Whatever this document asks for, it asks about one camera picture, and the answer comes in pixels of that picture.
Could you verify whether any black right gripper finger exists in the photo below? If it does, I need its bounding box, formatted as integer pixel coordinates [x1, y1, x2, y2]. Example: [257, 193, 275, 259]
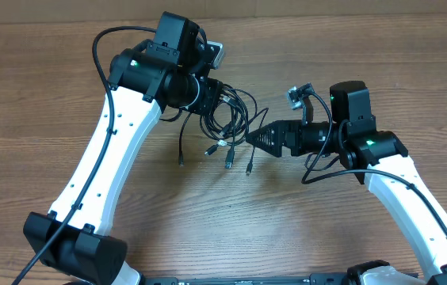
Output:
[254, 142, 283, 158]
[246, 120, 287, 143]

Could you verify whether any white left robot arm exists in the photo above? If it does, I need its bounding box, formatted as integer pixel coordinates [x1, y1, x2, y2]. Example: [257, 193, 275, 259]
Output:
[23, 12, 223, 284]

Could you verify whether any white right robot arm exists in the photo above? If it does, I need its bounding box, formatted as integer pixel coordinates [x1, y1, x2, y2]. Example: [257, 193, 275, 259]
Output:
[246, 81, 447, 284]

